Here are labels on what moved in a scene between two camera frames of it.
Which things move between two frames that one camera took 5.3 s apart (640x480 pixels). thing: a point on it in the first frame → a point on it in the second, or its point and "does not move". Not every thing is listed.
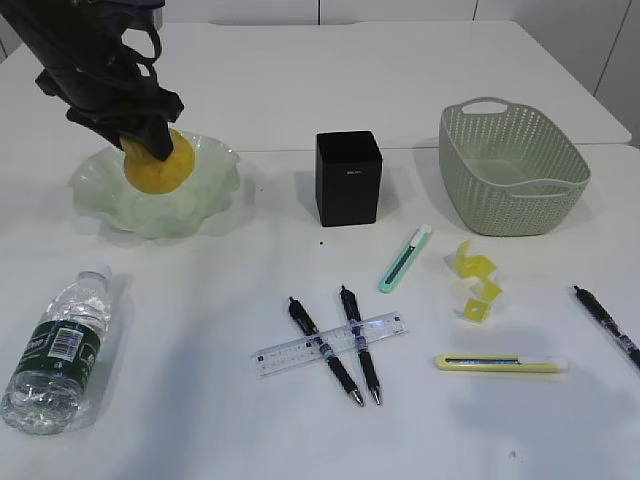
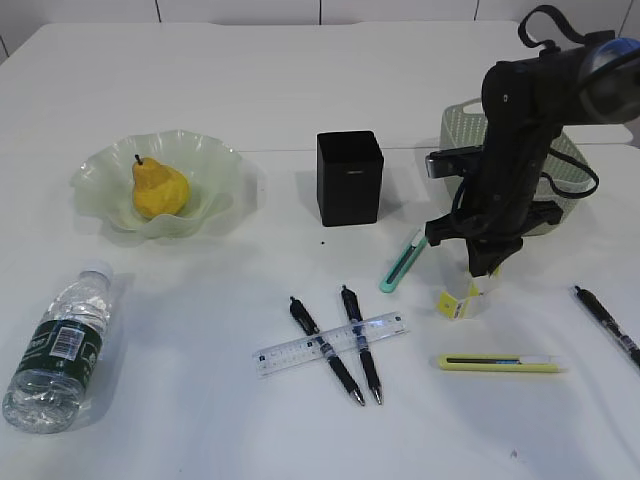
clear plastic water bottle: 44,392 does not move
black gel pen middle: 350,305 does not move
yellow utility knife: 501,363 does not move
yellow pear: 154,175 → 156,189
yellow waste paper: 485,287 → 451,306
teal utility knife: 404,259 does not move
